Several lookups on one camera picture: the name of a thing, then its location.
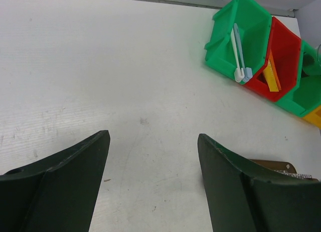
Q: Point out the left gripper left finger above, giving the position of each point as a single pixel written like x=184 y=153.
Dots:
x=57 y=193

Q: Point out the clear acrylic toothbrush rack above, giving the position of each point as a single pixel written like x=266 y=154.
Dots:
x=295 y=175

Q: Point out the clear glass cup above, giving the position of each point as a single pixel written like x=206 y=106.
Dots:
x=318 y=53

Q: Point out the red bin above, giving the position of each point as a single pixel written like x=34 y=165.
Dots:
x=285 y=47

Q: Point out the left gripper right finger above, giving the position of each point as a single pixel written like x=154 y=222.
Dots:
x=245 y=196

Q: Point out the light blue toothbrush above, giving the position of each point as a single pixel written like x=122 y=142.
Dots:
x=247 y=70

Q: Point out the yellow bin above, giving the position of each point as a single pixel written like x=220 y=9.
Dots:
x=314 y=117

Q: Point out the orange toothpaste tube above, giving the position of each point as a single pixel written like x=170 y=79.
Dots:
x=274 y=71

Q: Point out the white toothbrush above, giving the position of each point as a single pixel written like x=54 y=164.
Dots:
x=238 y=73

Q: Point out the green bin with cups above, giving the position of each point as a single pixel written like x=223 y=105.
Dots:
x=305 y=96

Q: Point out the brown oval wooden tray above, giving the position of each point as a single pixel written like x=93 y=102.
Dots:
x=276 y=165

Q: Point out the green bin with toothbrushes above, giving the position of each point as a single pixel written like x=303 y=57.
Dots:
x=254 y=23

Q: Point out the yellow toothpaste tube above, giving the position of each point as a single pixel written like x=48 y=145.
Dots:
x=270 y=78

